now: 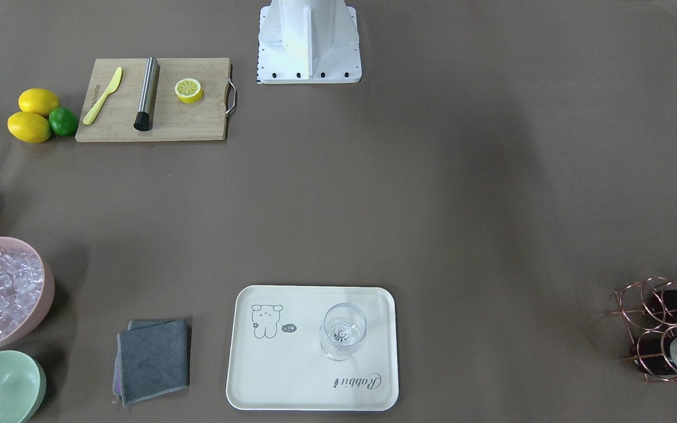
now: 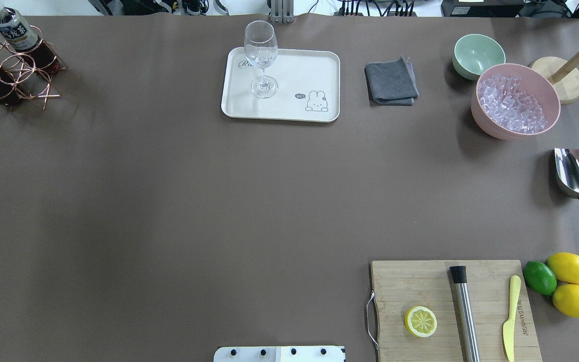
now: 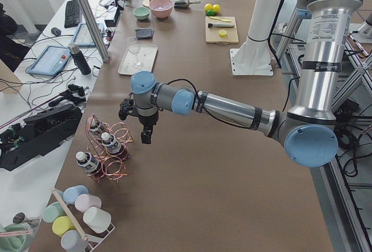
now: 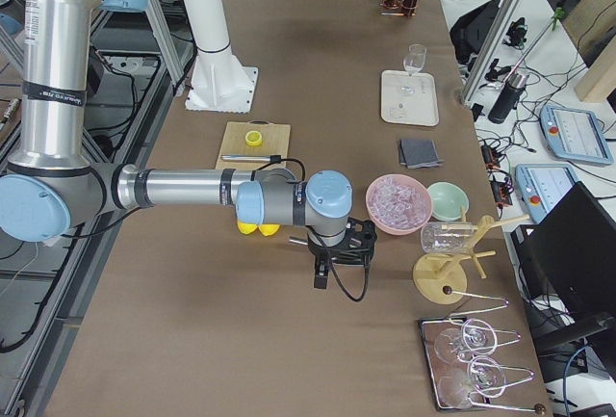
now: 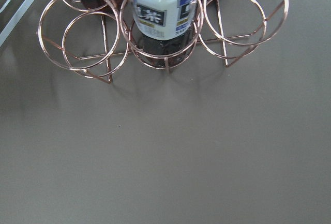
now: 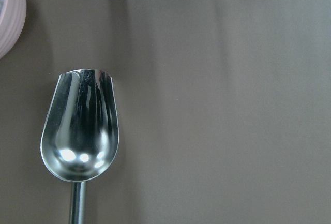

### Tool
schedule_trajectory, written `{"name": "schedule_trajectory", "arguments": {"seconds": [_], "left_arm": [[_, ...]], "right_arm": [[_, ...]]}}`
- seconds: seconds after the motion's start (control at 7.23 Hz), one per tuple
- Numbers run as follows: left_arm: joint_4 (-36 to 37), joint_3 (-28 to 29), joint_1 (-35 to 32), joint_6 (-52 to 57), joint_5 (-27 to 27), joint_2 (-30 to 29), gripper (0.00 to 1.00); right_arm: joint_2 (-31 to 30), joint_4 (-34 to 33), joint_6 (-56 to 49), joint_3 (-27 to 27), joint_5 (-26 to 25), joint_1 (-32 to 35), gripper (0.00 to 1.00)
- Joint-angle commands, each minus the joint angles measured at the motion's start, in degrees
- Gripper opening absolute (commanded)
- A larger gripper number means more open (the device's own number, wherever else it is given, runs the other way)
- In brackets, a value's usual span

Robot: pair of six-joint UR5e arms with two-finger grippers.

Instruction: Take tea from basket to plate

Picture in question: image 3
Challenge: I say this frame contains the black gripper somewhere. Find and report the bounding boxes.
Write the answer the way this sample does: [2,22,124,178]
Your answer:
[137,109,159,144]

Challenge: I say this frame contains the tea bottle taken to tray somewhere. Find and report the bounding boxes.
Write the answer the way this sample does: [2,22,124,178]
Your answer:
[76,151,102,176]

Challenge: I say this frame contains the tea bottle middle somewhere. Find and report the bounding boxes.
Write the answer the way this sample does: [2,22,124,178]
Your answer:
[101,132,122,155]

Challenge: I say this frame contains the tea bottle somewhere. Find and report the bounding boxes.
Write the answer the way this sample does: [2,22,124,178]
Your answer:
[89,118,106,138]
[101,132,122,155]

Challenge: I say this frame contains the tea bottle rear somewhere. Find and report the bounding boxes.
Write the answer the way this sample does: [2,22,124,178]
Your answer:
[89,118,106,138]

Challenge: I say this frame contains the cream rabbit tray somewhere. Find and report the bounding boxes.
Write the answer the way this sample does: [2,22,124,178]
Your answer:
[117,44,159,76]

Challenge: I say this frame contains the clear wine glass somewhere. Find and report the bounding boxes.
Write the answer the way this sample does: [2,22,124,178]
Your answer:
[127,37,144,69]

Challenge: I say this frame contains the pink cup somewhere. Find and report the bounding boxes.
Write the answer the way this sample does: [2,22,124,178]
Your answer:
[74,194,102,212]

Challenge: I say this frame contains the white cup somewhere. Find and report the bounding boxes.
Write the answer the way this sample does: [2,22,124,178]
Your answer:
[83,207,112,233]

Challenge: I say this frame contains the blue cup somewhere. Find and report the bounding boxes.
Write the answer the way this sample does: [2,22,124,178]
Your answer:
[63,185,89,204]

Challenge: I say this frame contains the black thermos bottle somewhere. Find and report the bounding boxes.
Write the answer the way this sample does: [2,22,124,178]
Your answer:
[67,42,91,75]

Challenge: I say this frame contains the grey folded cloth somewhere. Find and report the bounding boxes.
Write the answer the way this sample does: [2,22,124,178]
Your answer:
[135,29,154,40]

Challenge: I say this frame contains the black equipment case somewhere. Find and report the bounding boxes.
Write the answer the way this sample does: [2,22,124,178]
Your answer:
[1,104,82,171]

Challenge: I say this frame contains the blue teach pendant far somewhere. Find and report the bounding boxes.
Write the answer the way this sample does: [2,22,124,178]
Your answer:
[71,23,95,48]

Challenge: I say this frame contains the blue teach pendant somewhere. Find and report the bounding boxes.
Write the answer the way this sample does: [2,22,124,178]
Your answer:
[26,45,71,77]
[71,23,95,48]

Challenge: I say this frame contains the green cup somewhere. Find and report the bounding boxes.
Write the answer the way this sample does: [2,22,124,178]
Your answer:
[42,201,66,223]

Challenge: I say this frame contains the bamboo cutting board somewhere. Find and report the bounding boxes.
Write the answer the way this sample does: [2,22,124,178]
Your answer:
[205,16,239,44]

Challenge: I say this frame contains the blue teach pendant near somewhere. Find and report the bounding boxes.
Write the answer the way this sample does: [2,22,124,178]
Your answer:
[26,45,71,77]

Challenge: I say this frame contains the yellow cup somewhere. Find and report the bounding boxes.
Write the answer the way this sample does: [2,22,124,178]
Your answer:
[52,215,76,237]

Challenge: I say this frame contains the green bowl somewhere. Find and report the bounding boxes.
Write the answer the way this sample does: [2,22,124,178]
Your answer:
[133,6,151,20]

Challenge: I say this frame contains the steel muddler black tip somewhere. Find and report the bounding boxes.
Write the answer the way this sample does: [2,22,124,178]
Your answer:
[208,23,235,29]

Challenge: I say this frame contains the half lemon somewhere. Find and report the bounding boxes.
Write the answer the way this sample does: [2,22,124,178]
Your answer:
[219,30,227,37]

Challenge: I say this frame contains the pink bowl with ice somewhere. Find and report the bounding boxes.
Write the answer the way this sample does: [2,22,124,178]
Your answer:
[149,0,174,19]

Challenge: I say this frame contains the grey cup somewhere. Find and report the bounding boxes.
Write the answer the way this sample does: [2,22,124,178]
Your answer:
[60,230,88,252]

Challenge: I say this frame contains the yellow plastic knife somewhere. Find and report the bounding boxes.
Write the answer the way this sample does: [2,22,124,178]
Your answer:
[209,16,231,22]

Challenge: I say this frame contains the metal ice scoop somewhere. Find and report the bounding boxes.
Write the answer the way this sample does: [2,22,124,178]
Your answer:
[174,0,201,9]

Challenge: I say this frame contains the computer mouse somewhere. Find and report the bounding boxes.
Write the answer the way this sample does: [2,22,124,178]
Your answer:
[51,27,62,37]

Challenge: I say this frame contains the black keyboard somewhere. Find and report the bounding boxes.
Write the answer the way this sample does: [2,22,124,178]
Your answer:
[64,0,81,28]

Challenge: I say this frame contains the lemon one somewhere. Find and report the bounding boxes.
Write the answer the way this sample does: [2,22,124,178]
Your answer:
[204,3,213,12]

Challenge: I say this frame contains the lime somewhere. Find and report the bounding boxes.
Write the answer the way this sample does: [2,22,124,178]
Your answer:
[212,4,221,13]

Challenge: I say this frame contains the copper wire bottle basket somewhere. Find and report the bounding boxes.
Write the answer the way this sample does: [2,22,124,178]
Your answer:
[85,115,133,183]

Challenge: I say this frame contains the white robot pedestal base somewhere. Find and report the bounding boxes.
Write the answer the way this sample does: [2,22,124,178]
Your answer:
[230,0,281,76]

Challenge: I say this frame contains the aluminium frame post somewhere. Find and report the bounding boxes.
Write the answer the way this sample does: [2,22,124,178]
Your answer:
[77,0,109,63]

